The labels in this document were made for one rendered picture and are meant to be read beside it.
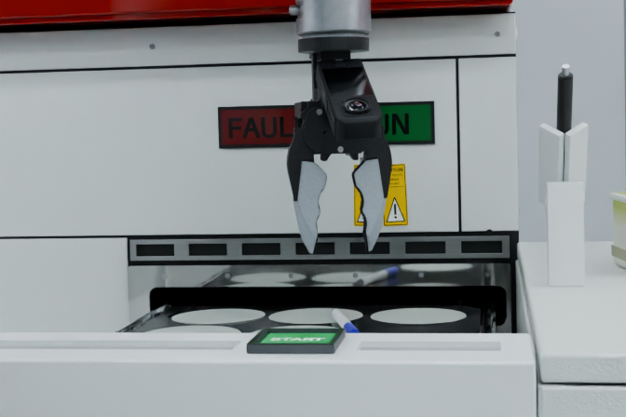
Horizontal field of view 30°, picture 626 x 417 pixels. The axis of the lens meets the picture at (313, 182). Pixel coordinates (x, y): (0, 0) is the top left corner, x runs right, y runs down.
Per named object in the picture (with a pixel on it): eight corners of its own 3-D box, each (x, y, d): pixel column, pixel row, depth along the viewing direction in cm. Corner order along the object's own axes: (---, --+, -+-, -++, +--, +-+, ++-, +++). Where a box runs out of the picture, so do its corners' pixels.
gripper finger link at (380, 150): (398, 194, 117) (377, 108, 116) (401, 194, 115) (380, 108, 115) (352, 205, 116) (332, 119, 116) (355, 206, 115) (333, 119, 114)
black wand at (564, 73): (575, 70, 91) (574, 60, 92) (557, 70, 91) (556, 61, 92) (568, 259, 103) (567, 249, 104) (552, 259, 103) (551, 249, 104)
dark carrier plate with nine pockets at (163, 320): (173, 311, 132) (173, 305, 132) (481, 311, 127) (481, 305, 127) (64, 378, 98) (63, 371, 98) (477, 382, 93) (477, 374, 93)
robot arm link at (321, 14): (376, -9, 113) (292, -8, 112) (377, 38, 113) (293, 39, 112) (363, -1, 120) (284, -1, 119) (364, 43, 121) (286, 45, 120)
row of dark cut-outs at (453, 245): (131, 260, 137) (130, 239, 137) (510, 257, 131) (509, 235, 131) (129, 261, 137) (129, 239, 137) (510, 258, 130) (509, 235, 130)
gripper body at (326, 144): (365, 157, 123) (362, 42, 122) (380, 159, 114) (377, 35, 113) (292, 159, 122) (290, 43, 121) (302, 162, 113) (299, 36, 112)
